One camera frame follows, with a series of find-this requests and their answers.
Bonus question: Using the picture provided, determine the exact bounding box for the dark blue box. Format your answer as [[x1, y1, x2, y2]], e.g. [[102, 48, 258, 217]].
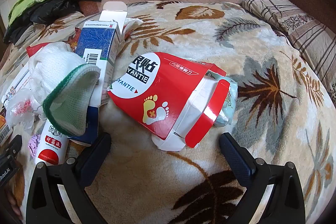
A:
[[69, 105, 101, 146]]

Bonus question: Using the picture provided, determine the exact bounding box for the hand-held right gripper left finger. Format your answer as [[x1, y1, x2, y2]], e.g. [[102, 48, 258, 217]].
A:
[[26, 132, 112, 224]]

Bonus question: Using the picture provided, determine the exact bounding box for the blue and white carton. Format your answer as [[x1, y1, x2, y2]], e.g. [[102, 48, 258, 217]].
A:
[[73, 2, 128, 106]]

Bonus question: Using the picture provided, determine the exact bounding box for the person's left hand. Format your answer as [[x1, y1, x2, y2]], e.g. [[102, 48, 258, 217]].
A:
[[4, 187, 25, 222]]

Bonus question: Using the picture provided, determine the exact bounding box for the white box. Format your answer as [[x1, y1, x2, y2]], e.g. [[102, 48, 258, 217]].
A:
[[0, 65, 30, 109]]

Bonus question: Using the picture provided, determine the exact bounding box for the pale green wipes packet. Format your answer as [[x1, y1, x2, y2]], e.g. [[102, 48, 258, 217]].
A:
[[209, 70, 238, 128]]

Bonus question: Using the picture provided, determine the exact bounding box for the red cardboard box foot print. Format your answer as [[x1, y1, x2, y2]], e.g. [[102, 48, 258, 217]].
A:
[[108, 51, 227, 152]]

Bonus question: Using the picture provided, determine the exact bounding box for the black jacket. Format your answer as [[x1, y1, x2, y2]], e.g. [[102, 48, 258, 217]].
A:
[[4, 0, 111, 42]]

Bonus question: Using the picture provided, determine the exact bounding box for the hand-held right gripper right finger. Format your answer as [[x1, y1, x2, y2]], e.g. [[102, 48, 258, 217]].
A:
[[219, 132, 306, 224]]

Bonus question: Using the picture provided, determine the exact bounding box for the white bottle red label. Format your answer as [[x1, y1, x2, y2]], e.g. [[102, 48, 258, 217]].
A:
[[34, 119, 69, 166]]

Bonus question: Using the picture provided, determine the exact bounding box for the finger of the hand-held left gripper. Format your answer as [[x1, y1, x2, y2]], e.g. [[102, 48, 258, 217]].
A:
[[0, 135, 23, 161]]

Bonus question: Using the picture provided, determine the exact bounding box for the striped pillow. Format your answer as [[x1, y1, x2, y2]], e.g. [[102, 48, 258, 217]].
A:
[[241, 0, 336, 77]]

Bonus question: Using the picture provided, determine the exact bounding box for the leaf print blanket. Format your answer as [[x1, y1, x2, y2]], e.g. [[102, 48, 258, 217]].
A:
[[0, 0, 336, 224]]

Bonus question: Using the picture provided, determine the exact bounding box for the red foil snack packet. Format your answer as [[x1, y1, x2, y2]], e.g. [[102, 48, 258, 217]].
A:
[[66, 27, 84, 54]]

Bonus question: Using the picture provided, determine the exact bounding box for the purple crumpled wrapper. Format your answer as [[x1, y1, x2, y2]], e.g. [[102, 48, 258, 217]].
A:
[[28, 134, 42, 159]]

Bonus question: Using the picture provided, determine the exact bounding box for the white pouch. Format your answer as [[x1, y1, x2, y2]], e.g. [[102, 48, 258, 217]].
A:
[[122, 17, 144, 41]]

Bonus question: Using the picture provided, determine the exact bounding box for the white knit glove green cuff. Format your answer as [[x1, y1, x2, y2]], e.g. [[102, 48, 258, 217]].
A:
[[28, 42, 101, 136]]

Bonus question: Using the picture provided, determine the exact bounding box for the clear plastic bag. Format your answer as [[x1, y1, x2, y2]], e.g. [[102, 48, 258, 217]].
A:
[[5, 88, 41, 136]]

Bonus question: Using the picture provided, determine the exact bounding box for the orange box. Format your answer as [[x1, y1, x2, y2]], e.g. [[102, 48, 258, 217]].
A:
[[0, 114, 14, 147]]

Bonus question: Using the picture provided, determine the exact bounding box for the red plastic wrapper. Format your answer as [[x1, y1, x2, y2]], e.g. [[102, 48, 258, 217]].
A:
[[26, 42, 53, 58]]

